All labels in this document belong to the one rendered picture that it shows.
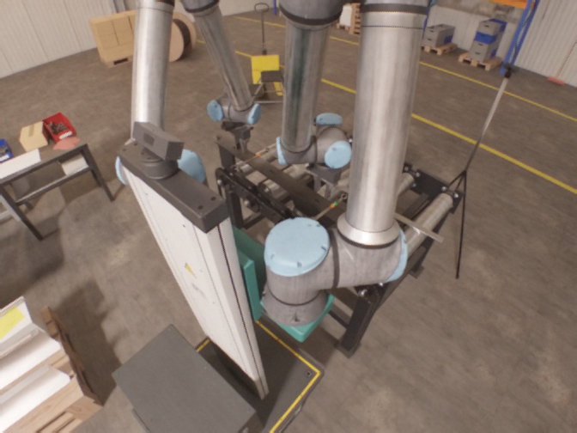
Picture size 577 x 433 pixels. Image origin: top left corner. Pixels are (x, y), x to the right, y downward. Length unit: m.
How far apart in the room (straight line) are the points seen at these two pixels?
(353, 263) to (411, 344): 1.79
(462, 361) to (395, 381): 0.55
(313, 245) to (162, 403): 0.98
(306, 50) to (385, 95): 0.18
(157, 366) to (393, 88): 1.34
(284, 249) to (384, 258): 0.23
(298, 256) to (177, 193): 0.28
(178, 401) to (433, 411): 1.63
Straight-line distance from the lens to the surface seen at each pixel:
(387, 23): 0.56
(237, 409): 1.33
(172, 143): 0.56
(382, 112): 0.57
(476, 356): 2.63
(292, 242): 0.68
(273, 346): 1.94
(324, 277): 0.71
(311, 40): 0.61
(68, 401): 2.29
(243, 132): 1.51
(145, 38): 1.04
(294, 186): 1.51
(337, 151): 0.94
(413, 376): 2.37
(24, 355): 2.48
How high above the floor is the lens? 2.14
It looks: 46 degrees down
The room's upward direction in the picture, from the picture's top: straight up
